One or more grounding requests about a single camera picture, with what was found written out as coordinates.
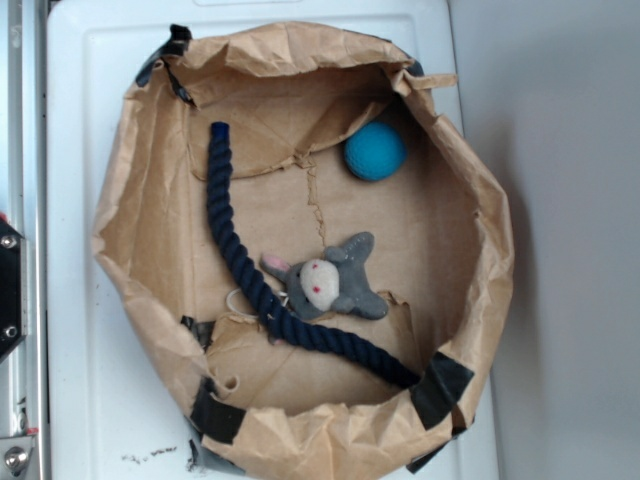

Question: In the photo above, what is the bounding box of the grey plush bunny toy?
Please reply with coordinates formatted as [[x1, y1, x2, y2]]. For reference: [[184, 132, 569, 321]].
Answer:
[[260, 232, 388, 321]]

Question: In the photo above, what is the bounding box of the dark blue twisted rope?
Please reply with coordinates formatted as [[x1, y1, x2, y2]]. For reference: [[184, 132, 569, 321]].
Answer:
[[205, 121, 421, 390]]

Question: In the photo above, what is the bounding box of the white plastic tray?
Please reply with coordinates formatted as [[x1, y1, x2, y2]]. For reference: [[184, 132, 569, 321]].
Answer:
[[44, 0, 503, 480]]

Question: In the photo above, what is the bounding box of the teal blue ball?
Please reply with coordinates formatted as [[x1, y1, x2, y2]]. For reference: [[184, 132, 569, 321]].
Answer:
[[344, 122, 407, 181]]

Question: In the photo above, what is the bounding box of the metal frame with black bracket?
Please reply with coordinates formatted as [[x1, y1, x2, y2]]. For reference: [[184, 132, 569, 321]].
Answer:
[[1, 1, 51, 479]]

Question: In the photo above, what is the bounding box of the brown paper-lined bin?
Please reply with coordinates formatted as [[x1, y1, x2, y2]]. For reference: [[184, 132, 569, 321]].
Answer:
[[92, 22, 514, 479]]

